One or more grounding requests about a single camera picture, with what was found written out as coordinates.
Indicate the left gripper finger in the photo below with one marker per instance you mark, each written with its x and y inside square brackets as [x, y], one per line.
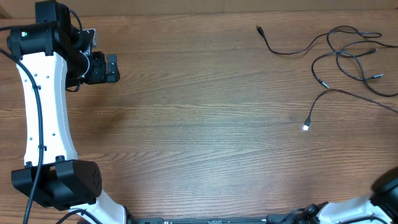
[112, 64]
[111, 78]

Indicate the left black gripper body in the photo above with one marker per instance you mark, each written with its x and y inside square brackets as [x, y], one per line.
[97, 70]

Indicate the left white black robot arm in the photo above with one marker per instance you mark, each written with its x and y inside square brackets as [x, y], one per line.
[54, 57]

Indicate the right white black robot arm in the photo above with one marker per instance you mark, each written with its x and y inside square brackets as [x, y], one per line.
[378, 207]

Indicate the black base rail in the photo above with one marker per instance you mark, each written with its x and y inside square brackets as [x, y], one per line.
[275, 218]

